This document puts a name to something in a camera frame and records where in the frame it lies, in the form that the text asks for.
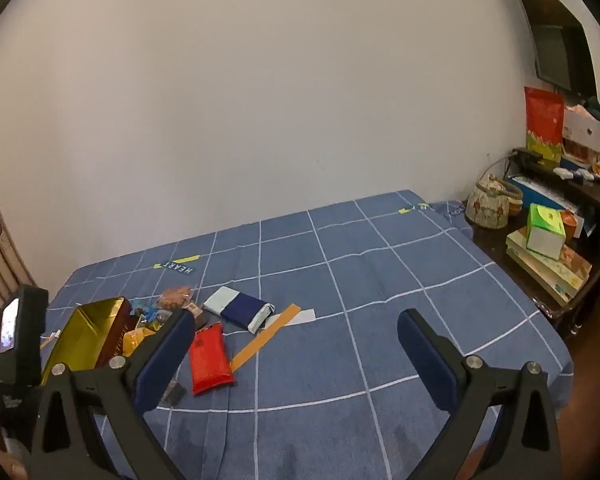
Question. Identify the white tape piece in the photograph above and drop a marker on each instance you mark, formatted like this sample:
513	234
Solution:
302	316
55	335

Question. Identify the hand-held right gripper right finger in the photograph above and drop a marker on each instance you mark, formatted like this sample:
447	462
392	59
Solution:
430	360

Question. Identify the dark wooden side table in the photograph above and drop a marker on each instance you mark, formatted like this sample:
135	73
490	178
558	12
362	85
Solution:
490	245

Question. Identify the orange cup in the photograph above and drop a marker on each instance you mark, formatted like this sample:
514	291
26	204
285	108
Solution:
569	222

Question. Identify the flat printed box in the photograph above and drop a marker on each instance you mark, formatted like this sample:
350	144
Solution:
545	280
575	265

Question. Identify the floral ceramic pot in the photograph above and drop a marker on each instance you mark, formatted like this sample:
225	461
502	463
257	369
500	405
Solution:
487	207

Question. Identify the brown candy packet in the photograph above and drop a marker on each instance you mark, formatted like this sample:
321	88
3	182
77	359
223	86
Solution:
196	312

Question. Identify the blue candy wrapper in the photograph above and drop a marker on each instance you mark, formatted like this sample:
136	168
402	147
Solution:
150	312

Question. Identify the blue flat box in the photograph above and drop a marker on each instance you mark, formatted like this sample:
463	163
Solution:
535	191

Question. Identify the red standing bag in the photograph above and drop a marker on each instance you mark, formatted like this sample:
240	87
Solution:
545	120

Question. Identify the blue and white snack packet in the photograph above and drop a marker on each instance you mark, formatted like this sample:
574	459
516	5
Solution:
240	310

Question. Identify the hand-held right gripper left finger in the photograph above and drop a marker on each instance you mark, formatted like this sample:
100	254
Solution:
165	360

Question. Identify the blue checked tablecloth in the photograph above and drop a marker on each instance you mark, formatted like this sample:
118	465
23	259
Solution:
330	360

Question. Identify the dark wooden shelf riser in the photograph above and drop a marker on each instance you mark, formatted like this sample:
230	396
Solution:
580	187

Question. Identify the wall television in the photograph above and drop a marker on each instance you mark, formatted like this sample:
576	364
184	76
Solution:
555	35

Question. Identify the white cardboard box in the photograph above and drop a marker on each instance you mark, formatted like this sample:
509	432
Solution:
585	130

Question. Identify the orange snack packet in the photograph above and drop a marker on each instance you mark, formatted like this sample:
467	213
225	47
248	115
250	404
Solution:
135	340

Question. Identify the orange tape strip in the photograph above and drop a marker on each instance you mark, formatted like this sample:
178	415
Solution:
44	344
265	336

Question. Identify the green paper box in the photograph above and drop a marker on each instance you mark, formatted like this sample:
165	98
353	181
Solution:
545	232

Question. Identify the gold tin box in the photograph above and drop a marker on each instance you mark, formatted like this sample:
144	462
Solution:
85	330

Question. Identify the beige curtain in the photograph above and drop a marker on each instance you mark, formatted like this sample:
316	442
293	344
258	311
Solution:
0	260

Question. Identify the red snack packet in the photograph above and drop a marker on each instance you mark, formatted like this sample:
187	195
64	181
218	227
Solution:
210	360

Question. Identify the clear packet of brown snacks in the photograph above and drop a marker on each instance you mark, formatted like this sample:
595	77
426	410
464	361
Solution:
175	297

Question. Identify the dark grey snack packet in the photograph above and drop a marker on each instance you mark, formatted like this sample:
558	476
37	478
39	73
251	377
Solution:
176	394

